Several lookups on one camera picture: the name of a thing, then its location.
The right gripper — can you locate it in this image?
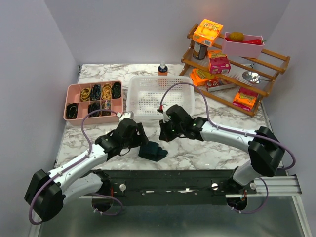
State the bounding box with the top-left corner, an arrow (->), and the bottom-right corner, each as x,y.
159,117 -> 184,142

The dark green tie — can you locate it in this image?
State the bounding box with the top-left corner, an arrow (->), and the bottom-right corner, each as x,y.
138,141 -> 168,162

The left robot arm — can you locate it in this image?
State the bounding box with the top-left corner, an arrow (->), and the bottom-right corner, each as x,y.
24,118 -> 148,225

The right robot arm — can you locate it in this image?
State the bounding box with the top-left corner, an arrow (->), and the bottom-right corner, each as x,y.
158,105 -> 285,194

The white plastic basket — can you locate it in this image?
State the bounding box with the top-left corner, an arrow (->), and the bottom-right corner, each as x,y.
126,76 -> 195,121

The patterned rolled tie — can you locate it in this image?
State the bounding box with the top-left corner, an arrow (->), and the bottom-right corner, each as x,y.
100,100 -> 111,116

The black rolled tie top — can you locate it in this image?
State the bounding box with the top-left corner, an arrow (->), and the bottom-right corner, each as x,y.
112,82 -> 122,99

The black rolled tie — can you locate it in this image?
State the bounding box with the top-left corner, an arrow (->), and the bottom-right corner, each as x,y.
88,102 -> 100,118
66,103 -> 78,119
112,82 -> 122,99

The black rolled tie bottom middle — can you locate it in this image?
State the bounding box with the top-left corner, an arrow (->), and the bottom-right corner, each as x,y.
88,102 -> 100,118

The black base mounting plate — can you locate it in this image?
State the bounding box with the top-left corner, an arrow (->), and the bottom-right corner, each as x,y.
91,169 -> 256,206

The yellow rolled tie right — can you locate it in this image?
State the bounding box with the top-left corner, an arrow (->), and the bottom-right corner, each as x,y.
101,83 -> 112,100

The yellow rolled tie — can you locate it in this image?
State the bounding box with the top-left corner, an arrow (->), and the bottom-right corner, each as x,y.
101,83 -> 112,100
80,87 -> 91,102

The dark blue rolled tie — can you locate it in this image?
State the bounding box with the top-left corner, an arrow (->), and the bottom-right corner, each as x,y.
90,84 -> 102,101

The orange sponge box middle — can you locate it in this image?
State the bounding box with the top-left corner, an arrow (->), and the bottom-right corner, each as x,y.
189,68 -> 217,86

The orange sponge box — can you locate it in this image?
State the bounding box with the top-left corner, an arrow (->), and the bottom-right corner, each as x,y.
233,87 -> 258,111
193,19 -> 224,47
189,68 -> 217,86

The orange spray bottle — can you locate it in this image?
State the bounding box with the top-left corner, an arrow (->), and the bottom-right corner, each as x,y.
158,61 -> 168,76

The white red flat box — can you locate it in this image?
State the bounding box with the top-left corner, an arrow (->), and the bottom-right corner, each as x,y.
205,77 -> 236,92

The yellow rolled tie left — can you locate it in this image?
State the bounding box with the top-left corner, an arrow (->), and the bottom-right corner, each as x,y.
80,87 -> 91,102

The pink compartment organizer box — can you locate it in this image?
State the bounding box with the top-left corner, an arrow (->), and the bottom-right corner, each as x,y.
64,80 -> 123,126

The black rolled tie bottom left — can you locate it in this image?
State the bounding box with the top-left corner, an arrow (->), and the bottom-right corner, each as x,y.
66,103 -> 78,119

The orange sponge box lower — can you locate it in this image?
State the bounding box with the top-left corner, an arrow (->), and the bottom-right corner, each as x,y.
233,87 -> 258,111

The pink sponge box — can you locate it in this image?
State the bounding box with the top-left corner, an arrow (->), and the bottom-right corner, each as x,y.
208,50 -> 231,75

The dark jar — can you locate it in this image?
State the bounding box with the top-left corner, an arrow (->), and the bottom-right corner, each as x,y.
193,42 -> 208,60

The wooden tiered rack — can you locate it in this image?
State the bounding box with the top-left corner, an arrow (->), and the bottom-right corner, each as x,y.
180,24 -> 291,117

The silver metal spoon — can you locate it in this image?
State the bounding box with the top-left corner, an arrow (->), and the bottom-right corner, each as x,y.
242,71 -> 269,84

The orange sponge box top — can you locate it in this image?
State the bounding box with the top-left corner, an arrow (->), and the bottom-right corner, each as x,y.
193,19 -> 224,47

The pink rectangular bin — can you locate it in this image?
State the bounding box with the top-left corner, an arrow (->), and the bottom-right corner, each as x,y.
222,32 -> 265,58

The brown potato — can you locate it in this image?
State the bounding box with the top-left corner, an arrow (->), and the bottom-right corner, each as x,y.
229,32 -> 244,42

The red chili pepper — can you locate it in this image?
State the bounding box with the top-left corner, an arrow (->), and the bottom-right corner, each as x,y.
225,37 -> 265,45

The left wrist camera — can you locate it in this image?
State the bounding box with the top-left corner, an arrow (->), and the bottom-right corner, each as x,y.
119,111 -> 134,121

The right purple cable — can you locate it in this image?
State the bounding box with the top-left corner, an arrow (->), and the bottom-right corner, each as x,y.
158,82 -> 296,214

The aluminium rail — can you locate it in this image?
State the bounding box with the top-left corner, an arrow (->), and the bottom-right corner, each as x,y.
226,175 -> 303,198

